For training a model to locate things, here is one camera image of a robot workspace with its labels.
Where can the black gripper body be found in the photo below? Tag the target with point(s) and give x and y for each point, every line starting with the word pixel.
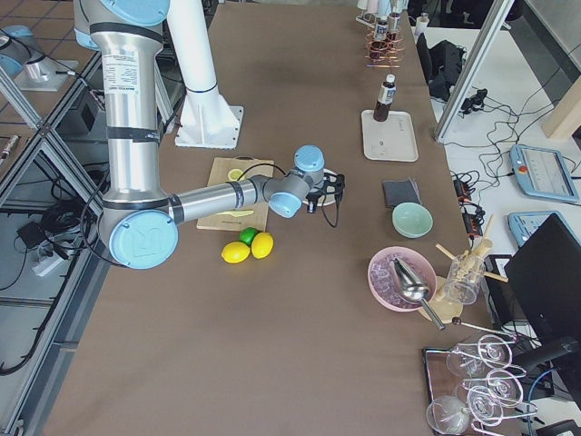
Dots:
pixel 316 196

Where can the white round plate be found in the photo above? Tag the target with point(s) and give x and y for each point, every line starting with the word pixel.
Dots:
pixel 326 199

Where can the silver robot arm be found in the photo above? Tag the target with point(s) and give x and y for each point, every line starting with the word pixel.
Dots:
pixel 139 222
pixel 25 61

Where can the white serving tray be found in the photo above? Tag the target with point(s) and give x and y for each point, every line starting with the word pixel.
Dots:
pixel 392 140

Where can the dark drink bottle on tray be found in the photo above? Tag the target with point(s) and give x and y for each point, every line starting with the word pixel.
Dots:
pixel 385 98

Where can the dark tray with glasses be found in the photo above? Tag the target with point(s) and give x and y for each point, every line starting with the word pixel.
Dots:
pixel 483 405

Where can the whole lemon far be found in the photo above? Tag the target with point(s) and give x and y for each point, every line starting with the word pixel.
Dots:
pixel 262 245

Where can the whole lemon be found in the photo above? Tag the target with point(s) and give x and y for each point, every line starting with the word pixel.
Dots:
pixel 235 252
pixel 262 245

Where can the green lime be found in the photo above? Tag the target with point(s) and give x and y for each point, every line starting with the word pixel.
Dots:
pixel 247 235

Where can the yellow plastic knife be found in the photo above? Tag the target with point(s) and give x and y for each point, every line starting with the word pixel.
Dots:
pixel 237 212

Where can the lemon half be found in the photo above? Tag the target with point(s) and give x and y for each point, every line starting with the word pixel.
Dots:
pixel 235 174

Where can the grey folded cloth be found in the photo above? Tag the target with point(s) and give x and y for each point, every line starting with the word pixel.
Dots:
pixel 402 191

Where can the whole lemon near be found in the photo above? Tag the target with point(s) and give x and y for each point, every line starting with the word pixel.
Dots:
pixel 235 252

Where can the bamboo cutting board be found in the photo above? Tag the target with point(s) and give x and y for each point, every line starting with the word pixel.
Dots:
pixel 218 174

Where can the mint green bowl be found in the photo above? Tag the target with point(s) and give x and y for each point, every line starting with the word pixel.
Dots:
pixel 412 220

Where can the pink bowl with ice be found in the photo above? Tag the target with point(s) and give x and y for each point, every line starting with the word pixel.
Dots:
pixel 382 279

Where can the steel ice scoop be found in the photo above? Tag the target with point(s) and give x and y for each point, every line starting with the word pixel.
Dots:
pixel 413 289

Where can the wooden mug tree stand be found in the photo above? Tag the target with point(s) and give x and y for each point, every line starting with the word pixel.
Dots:
pixel 482 250

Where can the clear glass mug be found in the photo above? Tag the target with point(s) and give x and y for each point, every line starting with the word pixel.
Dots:
pixel 464 276

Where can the dark bottle in rack front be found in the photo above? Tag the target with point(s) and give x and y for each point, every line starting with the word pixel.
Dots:
pixel 380 31

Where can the dark bottle in rack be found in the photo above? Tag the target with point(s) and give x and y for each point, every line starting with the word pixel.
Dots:
pixel 393 22
pixel 380 31

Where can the black bag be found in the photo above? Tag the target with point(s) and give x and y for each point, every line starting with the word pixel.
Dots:
pixel 441 66

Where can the dark bottle in rack rear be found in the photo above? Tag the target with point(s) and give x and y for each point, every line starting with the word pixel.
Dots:
pixel 393 22

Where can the blue teach pendant near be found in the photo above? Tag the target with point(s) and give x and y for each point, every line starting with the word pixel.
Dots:
pixel 523 224

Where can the blue teach pendant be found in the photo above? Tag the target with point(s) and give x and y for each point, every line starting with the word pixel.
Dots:
pixel 523 224
pixel 542 173

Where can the wine glass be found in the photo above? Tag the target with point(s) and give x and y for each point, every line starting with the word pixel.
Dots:
pixel 477 355

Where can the blue teach pendant far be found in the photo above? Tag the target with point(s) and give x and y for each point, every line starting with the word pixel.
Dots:
pixel 542 173

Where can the black monitor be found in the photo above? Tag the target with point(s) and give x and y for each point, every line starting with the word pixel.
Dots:
pixel 544 275

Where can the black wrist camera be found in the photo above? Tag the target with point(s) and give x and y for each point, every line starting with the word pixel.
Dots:
pixel 334 184

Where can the copper wire bottle rack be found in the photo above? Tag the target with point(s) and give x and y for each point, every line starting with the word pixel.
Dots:
pixel 385 53

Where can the aluminium frame post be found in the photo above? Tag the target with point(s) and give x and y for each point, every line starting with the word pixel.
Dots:
pixel 476 57

